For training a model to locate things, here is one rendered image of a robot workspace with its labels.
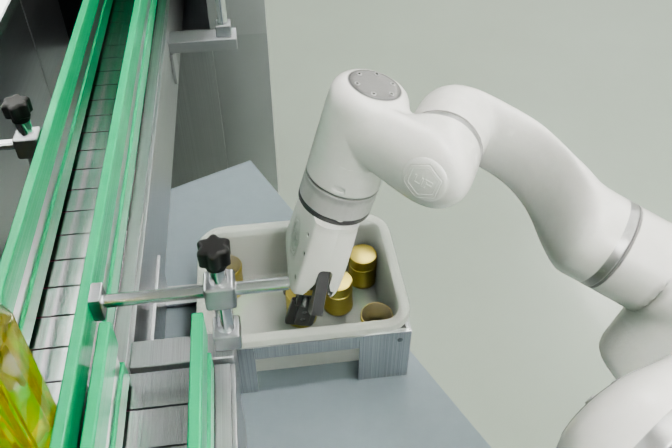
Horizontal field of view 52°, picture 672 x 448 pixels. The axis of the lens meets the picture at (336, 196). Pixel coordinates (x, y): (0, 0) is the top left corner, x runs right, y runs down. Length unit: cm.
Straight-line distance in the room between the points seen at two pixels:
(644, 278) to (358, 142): 26
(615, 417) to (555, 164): 36
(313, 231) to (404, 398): 23
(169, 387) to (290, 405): 17
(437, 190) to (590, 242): 13
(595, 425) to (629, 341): 33
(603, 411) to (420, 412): 45
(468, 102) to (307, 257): 21
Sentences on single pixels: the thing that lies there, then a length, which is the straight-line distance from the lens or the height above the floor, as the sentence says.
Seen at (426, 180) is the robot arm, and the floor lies 104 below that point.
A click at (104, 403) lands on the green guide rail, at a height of 95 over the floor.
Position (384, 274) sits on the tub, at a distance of 81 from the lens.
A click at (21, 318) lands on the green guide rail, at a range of 71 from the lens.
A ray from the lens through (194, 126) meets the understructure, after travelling 153.
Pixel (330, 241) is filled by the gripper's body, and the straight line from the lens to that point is 67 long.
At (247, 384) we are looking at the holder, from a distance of 78.
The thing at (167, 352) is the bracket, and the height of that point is 88.
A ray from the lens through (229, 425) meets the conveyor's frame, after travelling 63.
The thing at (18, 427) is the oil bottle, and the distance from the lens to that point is 51.
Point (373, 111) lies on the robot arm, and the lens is 60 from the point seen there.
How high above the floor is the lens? 141
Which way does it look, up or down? 41 degrees down
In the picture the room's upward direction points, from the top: straight up
